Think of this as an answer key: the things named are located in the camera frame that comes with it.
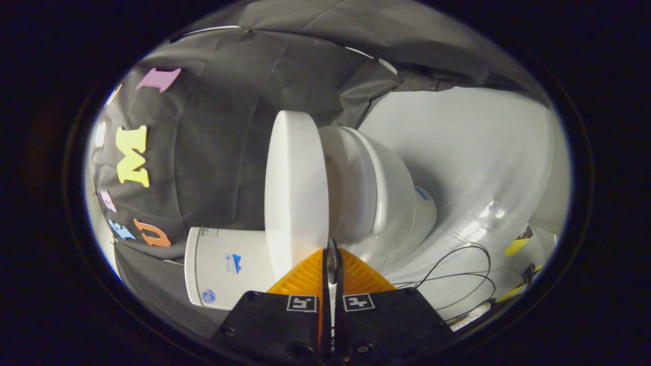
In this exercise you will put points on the white toilet tank cover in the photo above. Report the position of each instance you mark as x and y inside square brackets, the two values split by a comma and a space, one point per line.
[191, 269]

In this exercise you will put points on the white ceramic toilet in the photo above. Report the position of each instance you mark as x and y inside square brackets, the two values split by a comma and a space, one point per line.
[391, 193]

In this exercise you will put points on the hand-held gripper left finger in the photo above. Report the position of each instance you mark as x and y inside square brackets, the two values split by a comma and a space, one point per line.
[325, 325]

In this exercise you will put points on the black backdrop cloth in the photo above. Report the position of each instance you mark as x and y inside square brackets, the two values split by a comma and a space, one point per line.
[213, 152]

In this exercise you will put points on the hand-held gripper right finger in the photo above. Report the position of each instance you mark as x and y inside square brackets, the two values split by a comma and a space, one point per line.
[339, 325]

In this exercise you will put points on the white toilet lid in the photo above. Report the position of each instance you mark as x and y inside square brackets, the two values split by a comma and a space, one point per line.
[295, 193]

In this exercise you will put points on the yellow tape strip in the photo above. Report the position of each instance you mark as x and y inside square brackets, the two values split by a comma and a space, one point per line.
[516, 247]
[516, 293]

